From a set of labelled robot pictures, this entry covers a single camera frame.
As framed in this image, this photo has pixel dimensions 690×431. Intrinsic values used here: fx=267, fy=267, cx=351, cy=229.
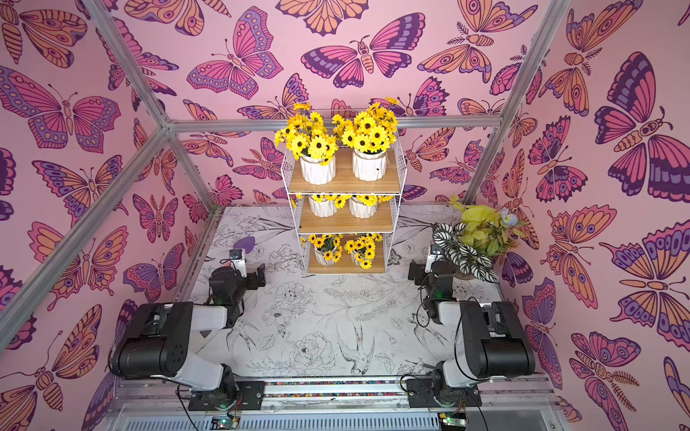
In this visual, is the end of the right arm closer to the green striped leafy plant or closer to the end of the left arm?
the green striped leafy plant

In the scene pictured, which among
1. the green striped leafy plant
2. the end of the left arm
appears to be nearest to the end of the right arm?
the green striped leafy plant

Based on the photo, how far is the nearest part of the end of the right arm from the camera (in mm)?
854
